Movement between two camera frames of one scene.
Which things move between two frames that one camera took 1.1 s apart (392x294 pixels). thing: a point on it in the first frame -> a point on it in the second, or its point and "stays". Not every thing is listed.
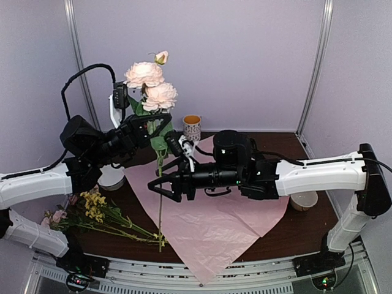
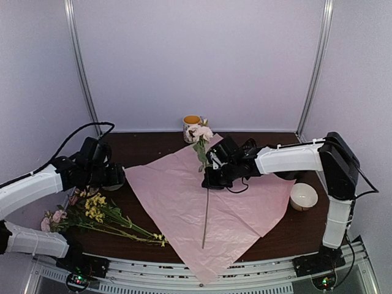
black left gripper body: x=130 y=141 -> x=115 y=177
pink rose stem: x=153 y=94 -> x=201 y=132
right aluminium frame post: x=317 y=64 stays
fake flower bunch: x=90 y=209 stays
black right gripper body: x=223 y=179 -> x=224 y=178
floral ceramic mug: x=192 y=127 stays
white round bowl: x=302 y=201 stays
